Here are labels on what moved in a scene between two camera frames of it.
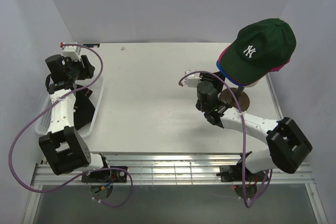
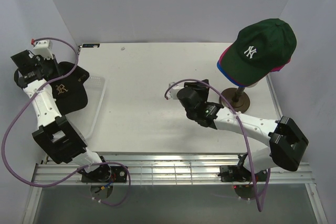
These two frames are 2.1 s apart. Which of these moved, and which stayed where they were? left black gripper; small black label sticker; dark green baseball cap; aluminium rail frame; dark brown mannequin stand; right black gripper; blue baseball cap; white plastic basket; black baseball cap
Moved: black baseball cap; right black gripper; left black gripper
Stayed: dark brown mannequin stand; blue baseball cap; white plastic basket; dark green baseball cap; small black label sticker; aluminium rail frame
